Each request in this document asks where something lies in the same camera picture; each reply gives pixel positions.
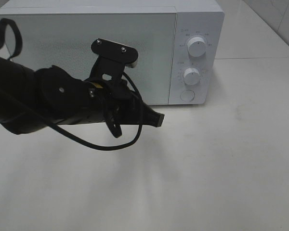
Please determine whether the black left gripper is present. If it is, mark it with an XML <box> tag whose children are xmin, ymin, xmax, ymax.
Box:
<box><xmin>87</xmin><ymin>60</ymin><xmax>164</xmax><ymax>127</ymax></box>

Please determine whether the white microwave oven body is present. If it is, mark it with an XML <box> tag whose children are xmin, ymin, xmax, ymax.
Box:
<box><xmin>0</xmin><ymin>0</ymin><xmax>224</xmax><ymax>104</ymax></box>

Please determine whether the white timer knob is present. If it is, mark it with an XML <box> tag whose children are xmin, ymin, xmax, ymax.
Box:
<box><xmin>183</xmin><ymin>68</ymin><xmax>201</xmax><ymax>86</ymax></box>

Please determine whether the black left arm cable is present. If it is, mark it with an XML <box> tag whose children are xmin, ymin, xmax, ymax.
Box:
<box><xmin>0</xmin><ymin>18</ymin><xmax>144</xmax><ymax>152</ymax></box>

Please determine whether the white microwave door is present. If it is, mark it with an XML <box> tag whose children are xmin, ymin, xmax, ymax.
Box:
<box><xmin>11</xmin><ymin>13</ymin><xmax>175</xmax><ymax>104</ymax></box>

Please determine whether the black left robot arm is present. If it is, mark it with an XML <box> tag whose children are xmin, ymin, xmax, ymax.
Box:
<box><xmin>0</xmin><ymin>57</ymin><xmax>164</xmax><ymax>137</ymax></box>

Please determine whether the left silver black wrist camera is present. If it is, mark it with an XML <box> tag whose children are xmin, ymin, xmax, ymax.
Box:
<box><xmin>91</xmin><ymin>38</ymin><xmax>138</xmax><ymax>68</ymax></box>

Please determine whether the round white door button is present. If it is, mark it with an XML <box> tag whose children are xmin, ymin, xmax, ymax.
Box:
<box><xmin>180</xmin><ymin>90</ymin><xmax>195</xmax><ymax>102</ymax></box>

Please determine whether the upper white power knob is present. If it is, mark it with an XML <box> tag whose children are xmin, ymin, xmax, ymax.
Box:
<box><xmin>187</xmin><ymin>35</ymin><xmax>207</xmax><ymax>57</ymax></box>

